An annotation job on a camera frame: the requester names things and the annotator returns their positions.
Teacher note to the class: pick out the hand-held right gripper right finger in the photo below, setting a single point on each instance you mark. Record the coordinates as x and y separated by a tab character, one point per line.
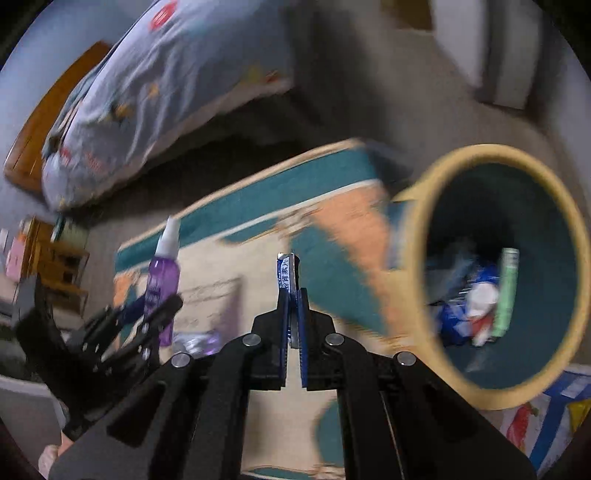
304	350

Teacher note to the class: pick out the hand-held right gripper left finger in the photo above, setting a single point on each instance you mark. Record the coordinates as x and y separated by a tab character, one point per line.
283	350

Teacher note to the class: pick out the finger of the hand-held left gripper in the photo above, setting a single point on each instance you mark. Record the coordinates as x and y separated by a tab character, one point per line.
104	325
159	311

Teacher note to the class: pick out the purple spray bottle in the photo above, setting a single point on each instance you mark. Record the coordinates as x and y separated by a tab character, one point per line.
161	277

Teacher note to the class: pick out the small blue white sachet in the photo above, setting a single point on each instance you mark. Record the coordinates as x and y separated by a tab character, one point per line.
286	272

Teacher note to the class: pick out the blue wet wipes packet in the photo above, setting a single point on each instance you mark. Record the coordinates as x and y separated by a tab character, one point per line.
450	318

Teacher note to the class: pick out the yellow rimmed teal bin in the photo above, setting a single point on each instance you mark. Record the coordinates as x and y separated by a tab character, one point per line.
545	221

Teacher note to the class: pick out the crumpled clear wrapper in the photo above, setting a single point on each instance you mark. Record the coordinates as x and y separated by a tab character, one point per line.
196	342

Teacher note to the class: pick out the wooden rack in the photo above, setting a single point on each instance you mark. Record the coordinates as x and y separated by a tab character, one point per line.
60	272

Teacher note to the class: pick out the pink box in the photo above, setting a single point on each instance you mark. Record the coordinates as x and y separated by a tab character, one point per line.
14	256

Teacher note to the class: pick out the pale green box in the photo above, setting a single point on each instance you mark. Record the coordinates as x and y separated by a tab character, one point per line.
71	233

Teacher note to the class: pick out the teal patterned mat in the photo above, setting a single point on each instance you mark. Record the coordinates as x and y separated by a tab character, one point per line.
323	184

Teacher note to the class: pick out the wooden headboard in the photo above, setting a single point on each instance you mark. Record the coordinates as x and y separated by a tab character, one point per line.
41	120

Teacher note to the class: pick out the printed blue duvet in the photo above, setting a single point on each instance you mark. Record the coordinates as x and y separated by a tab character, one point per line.
175	78

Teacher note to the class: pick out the colourful printed mat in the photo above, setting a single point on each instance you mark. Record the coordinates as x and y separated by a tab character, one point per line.
554	415

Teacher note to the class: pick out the white standing appliance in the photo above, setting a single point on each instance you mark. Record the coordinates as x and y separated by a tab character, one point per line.
494	50

